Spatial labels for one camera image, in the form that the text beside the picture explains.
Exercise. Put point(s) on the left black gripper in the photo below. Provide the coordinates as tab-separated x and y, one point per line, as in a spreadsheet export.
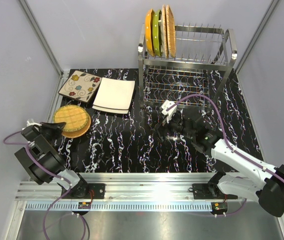
57	132

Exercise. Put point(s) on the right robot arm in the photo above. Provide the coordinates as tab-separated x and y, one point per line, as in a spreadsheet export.
262	182

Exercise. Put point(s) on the orange octagonal plate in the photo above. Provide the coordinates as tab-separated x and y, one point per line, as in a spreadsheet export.
148	32

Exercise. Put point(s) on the aluminium frame post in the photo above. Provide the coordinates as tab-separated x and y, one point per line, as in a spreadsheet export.
257	34
40	36

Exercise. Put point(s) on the black marble pattern mat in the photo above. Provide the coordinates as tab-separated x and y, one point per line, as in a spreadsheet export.
125	143

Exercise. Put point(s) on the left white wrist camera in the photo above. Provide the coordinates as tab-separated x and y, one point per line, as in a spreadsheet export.
31	122

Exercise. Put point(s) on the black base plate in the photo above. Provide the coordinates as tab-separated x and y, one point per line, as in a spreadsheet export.
97	190
203	191

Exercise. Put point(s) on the steel two-tier dish rack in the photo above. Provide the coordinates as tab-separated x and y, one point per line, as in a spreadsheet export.
204	59

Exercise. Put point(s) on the aluminium mounting rail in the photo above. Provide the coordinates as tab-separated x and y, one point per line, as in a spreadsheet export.
133	192

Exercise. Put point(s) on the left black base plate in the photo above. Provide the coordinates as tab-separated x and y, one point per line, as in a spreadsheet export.
97	190

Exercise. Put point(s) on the right aluminium frame post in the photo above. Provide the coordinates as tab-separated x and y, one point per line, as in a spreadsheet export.
257	34

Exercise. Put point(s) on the green dotted plate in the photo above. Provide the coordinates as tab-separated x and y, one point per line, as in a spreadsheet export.
156	35

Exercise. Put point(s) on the green wicker plate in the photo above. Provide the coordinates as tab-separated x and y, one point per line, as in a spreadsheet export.
67	111

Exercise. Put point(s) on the large woven wicker plate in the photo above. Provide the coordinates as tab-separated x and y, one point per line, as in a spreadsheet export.
171	32

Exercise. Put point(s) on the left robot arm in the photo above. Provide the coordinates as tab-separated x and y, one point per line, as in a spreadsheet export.
43	163

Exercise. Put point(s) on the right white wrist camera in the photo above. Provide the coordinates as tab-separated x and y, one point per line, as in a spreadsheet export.
168	108

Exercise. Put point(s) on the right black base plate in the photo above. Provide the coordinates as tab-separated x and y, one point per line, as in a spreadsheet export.
203	191

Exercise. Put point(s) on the white black-rimmed square plate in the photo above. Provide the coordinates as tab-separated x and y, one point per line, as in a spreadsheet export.
114	93

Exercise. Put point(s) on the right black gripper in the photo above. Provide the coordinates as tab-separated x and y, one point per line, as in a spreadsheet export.
174	115

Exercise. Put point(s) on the orange wicker plate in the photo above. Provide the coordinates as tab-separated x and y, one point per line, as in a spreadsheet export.
79	132

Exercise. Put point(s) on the left aluminium frame post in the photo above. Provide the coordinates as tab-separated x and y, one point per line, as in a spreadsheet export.
40	36

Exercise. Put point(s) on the floral square ceramic plate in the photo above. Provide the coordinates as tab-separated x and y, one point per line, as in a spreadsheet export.
80	86

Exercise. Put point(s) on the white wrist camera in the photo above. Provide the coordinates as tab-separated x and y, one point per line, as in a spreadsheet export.
31	122
168	108

